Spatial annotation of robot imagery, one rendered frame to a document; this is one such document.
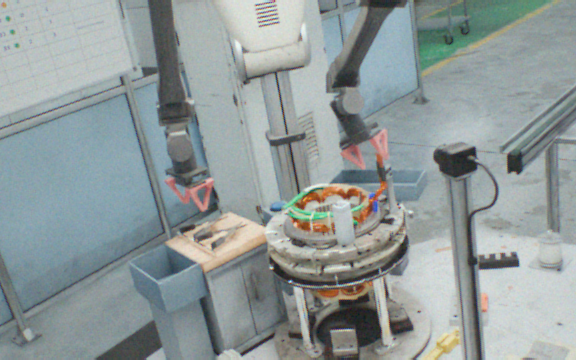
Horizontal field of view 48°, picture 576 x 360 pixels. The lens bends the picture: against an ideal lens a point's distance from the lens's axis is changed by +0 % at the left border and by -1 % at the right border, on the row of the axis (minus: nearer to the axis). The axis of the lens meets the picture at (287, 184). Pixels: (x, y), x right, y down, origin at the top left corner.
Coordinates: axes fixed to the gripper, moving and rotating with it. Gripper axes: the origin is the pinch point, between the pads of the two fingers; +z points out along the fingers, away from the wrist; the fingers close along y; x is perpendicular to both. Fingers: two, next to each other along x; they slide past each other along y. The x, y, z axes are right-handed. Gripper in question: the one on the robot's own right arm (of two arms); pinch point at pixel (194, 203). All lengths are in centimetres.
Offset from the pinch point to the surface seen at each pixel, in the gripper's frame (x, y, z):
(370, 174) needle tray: 51, 10, 10
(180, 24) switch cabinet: 120, -200, -15
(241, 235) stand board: 5.5, 9.4, 8.7
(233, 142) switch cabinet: 124, -177, 54
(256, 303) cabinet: 3.5, 12.6, 26.0
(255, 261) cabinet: 5.8, 12.6, 15.2
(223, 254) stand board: -2.7, 13.3, 8.9
